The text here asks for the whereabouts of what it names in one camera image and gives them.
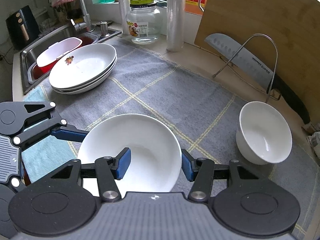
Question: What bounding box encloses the white bowl front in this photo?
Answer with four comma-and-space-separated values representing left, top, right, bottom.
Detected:
78, 114, 182, 196

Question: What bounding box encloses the white bowl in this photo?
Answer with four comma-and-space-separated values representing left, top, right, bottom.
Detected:
236, 101, 292, 165
78, 114, 182, 196

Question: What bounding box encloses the white plate back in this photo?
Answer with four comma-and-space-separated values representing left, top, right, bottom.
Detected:
49, 43, 117, 89

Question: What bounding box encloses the white plate with stain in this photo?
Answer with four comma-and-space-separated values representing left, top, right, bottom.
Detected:
49, 56, 118, 94

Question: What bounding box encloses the chrome kitchen faucet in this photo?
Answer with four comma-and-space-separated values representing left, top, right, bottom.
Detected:
71, 0, 94, 33

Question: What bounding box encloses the red wash basin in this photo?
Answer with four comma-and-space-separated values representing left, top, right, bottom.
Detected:
30, 34, 97, 80

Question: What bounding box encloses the grey checked dish mat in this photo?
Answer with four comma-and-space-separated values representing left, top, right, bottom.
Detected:
21, 38, 318, 235

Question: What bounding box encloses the white colander basket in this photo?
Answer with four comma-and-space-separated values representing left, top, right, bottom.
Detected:
36, 37, 82, 68

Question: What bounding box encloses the black air fryer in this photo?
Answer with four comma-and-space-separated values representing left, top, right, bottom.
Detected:
5, 5, 40, 50

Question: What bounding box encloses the soap dispenser pump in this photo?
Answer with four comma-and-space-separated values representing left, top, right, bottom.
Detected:
100, 21, 108, 37

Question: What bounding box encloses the white plastic bag package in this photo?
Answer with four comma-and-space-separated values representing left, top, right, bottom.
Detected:
308, 131, 320, 158

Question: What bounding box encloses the glass jar yellow lid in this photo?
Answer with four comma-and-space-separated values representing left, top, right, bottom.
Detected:
126, 0, 162, 45

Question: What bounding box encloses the bamboo cutting board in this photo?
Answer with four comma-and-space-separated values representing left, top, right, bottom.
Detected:
195, 0, 319, 122

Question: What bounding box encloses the plastic wrap roll tall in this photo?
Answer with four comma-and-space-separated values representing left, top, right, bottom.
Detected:
167, 0, 185, 52

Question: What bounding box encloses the metal wire rack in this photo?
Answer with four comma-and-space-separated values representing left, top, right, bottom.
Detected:
205, 33, 276, 101

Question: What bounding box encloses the kitchen knife black handle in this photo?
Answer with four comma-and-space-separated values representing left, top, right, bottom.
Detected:
204, 33, 310, 124

